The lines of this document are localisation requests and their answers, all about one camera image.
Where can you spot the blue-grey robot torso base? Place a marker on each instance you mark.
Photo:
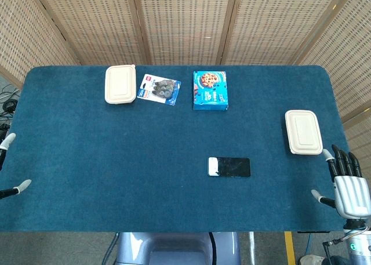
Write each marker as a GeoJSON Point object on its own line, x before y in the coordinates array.
{"type": "Point", "coordinates": [176, 249]}

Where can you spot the blue cookie box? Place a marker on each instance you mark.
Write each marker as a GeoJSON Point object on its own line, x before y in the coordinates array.
{"type": "Point", "coordinates": [210, 91]}

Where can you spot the smartphone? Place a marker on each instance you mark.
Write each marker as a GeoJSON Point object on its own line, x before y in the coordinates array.
{"type": "Point", "coordinates": [232, 167]}

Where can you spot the woven bamboo folding screen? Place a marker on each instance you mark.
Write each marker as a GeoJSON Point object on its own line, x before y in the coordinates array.
{"type": "Point", "coordinates": [185, 21]}

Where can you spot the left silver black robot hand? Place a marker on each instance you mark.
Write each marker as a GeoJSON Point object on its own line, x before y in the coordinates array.
{"type": "Point", "coordinates": [6, 141]}

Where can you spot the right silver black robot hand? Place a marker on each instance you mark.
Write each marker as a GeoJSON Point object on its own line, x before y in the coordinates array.
{"type": "Point", "coordinates": [352, 194]}

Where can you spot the white shoe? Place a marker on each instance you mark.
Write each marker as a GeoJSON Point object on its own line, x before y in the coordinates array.
{"type": "Point", "coordinates": [311, 259]}

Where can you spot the blue felt table cover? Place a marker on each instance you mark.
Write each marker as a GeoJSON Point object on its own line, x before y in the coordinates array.
{"type": "Point", "coordinates": [145, 160]}

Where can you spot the correction tape blister pack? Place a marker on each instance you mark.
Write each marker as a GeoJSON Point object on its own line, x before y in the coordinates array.
{"type": "Point", "coordinates": [159, 89]}

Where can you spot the beige lidded lunch box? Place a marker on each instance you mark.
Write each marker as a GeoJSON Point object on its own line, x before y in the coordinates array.
{"type": "Point", "coordinates": [120, 84]}
{"type": "Point", "coordinates": [303, 132]}

